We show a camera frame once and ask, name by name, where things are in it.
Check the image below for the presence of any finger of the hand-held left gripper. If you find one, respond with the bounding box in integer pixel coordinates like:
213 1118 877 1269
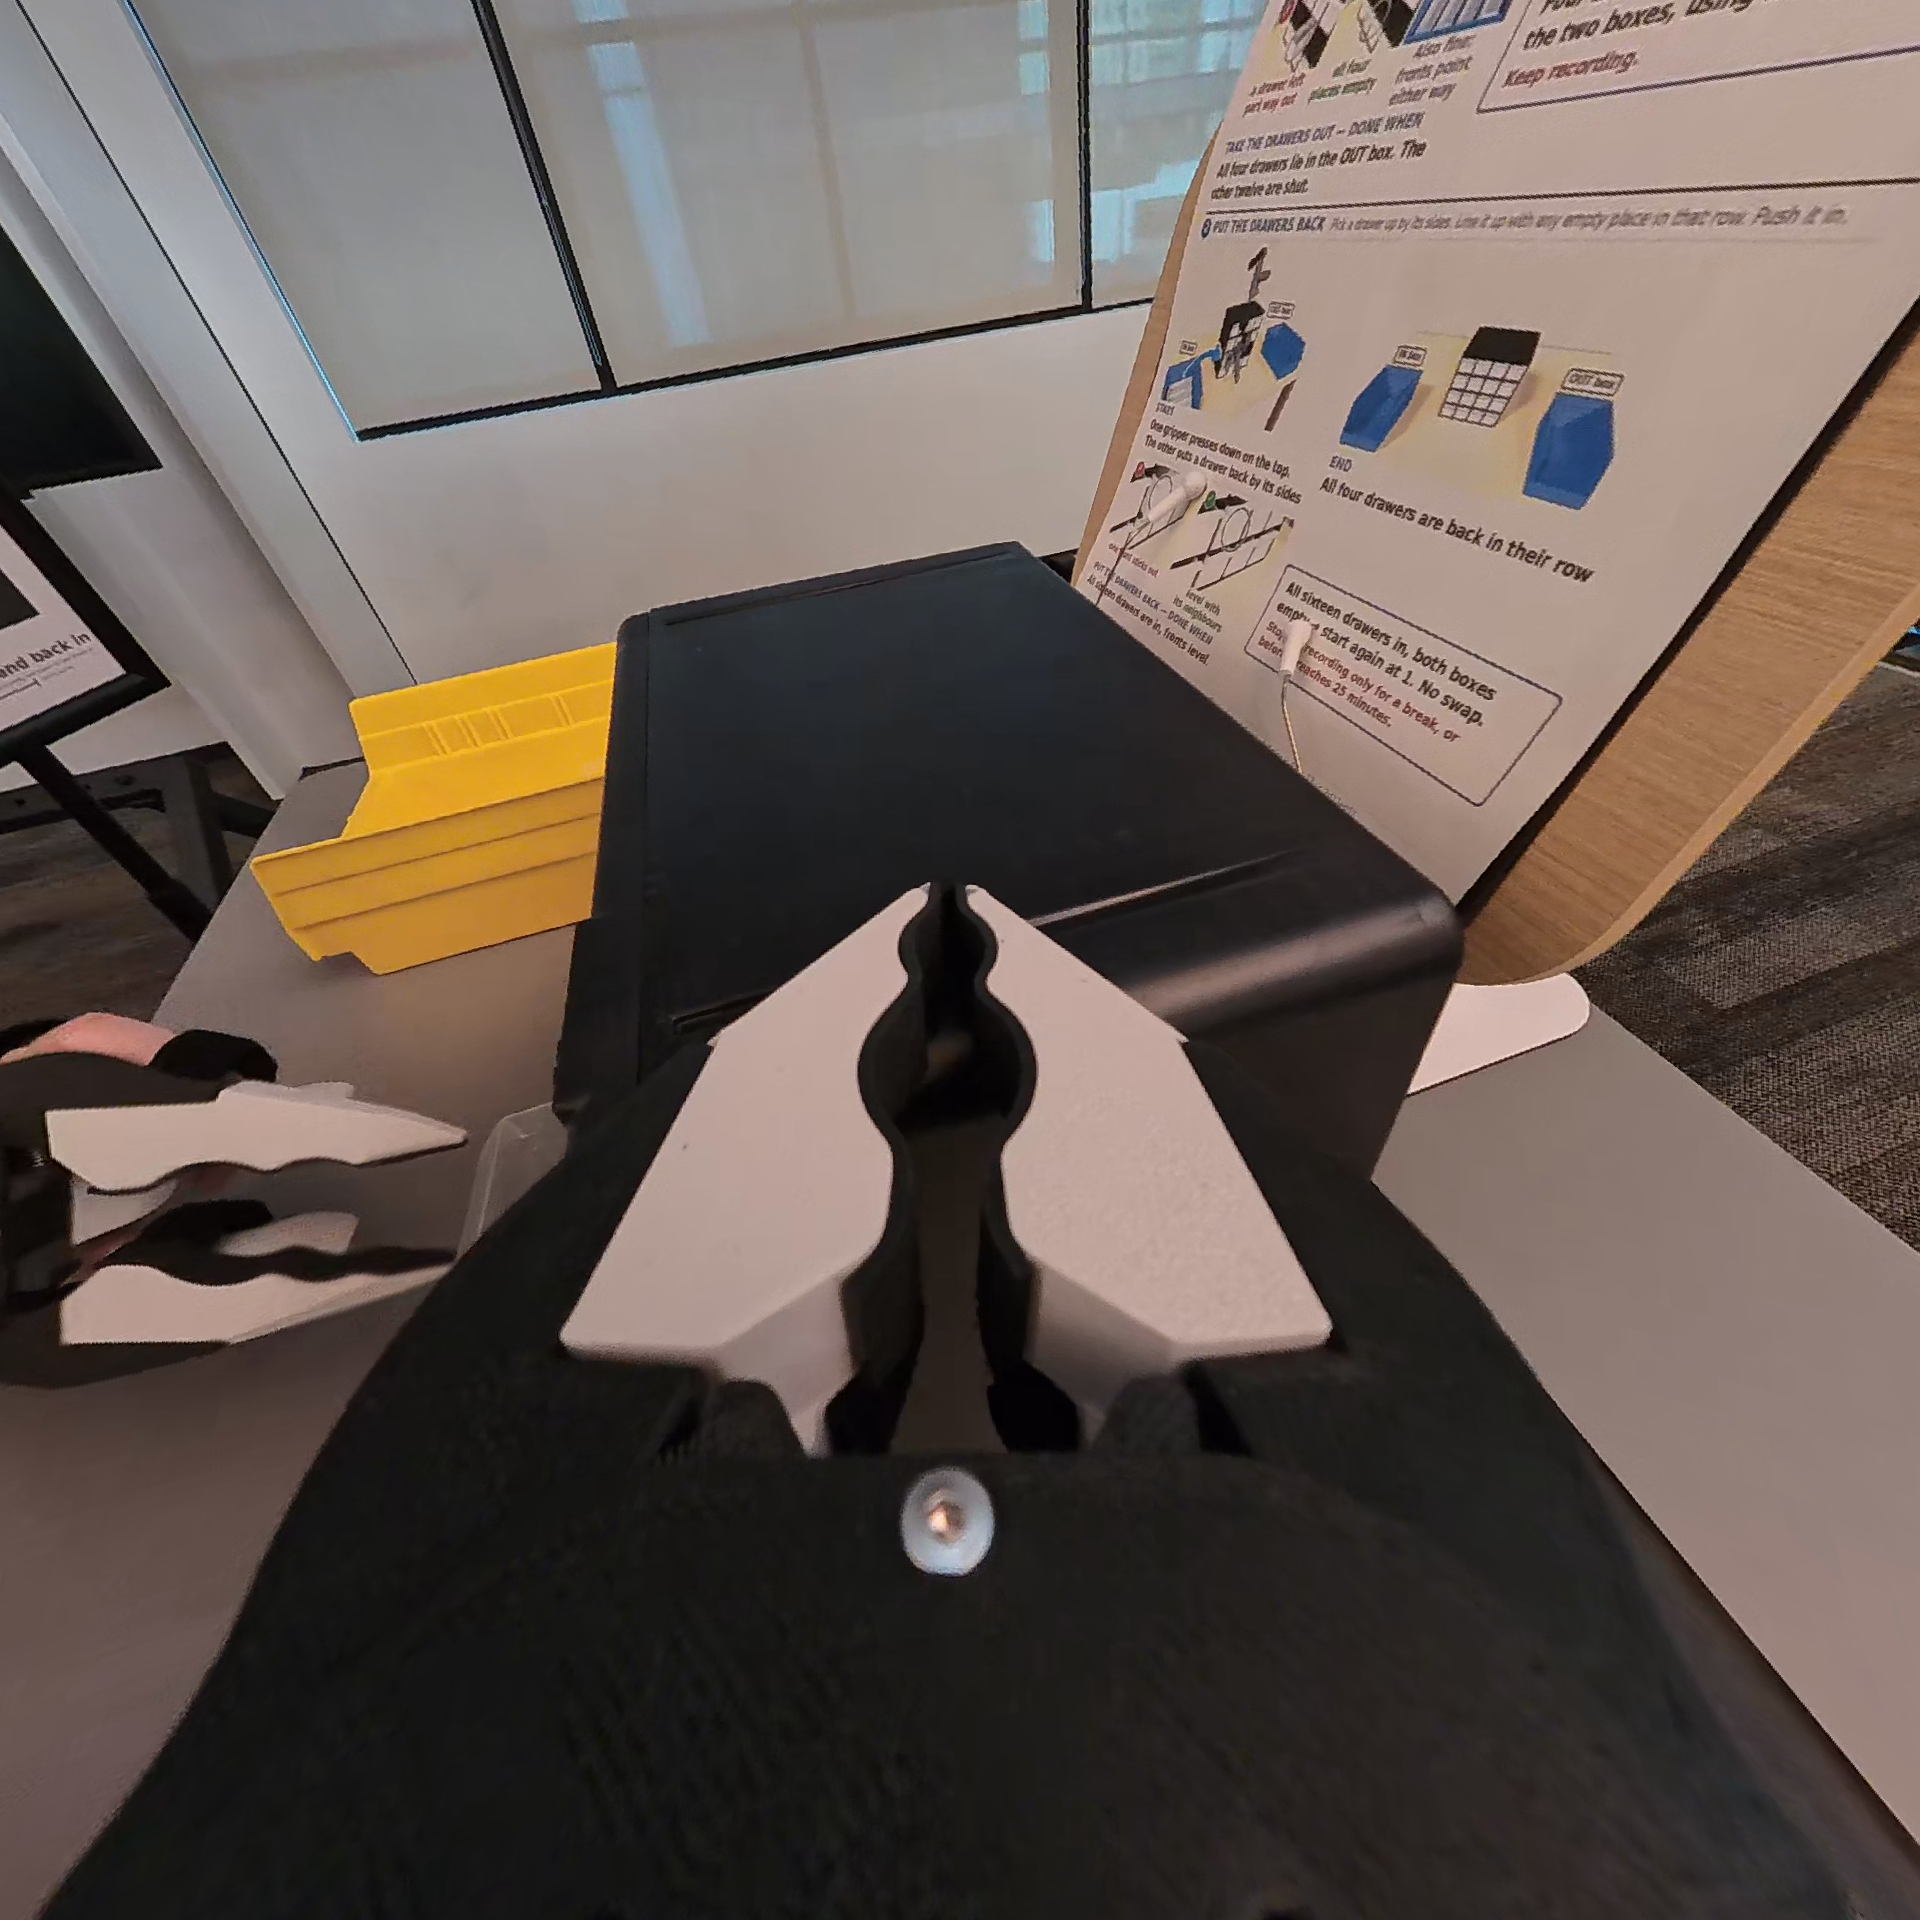
59 1209 464 1348
45 1078 474 1219

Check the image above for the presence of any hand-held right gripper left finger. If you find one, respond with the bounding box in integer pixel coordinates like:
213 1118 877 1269
564 880 948 1456

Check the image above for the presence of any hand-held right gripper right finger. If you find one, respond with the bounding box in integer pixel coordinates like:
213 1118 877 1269
948 880 1333 1448

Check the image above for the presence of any clear plastic drawer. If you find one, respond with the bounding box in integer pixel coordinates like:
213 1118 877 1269
464 1102 576 1246

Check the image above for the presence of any black drawer cabinet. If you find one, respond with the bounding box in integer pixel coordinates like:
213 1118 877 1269
556 540 1467 1187

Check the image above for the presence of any person's left hand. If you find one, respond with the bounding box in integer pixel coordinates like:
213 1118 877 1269
0 1011 169 1065

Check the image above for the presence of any black sign stand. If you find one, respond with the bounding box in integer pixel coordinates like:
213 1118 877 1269
0 739 281 946

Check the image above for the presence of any yellow plastic bin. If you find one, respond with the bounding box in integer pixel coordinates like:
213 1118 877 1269
249 640 622 976

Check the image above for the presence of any black-framed white sign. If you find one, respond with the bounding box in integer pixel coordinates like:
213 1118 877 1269
0 483 173 772

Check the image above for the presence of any wooden display board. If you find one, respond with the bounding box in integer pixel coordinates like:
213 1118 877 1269
1069 0 1920 988

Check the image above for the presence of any printed instruction poster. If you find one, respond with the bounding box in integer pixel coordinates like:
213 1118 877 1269
1078 0 1920 902

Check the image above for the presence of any white board base plate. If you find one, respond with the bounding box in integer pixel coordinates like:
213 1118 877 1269
1408 972 1593 1100

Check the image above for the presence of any white cable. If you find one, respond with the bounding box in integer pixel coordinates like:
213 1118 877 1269
1276 635 1360 791

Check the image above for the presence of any dark wall screen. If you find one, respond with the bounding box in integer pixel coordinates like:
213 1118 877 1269
0 226 163 498

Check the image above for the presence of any window with black frame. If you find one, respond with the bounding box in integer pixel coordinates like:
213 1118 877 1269
128 0 1249 439

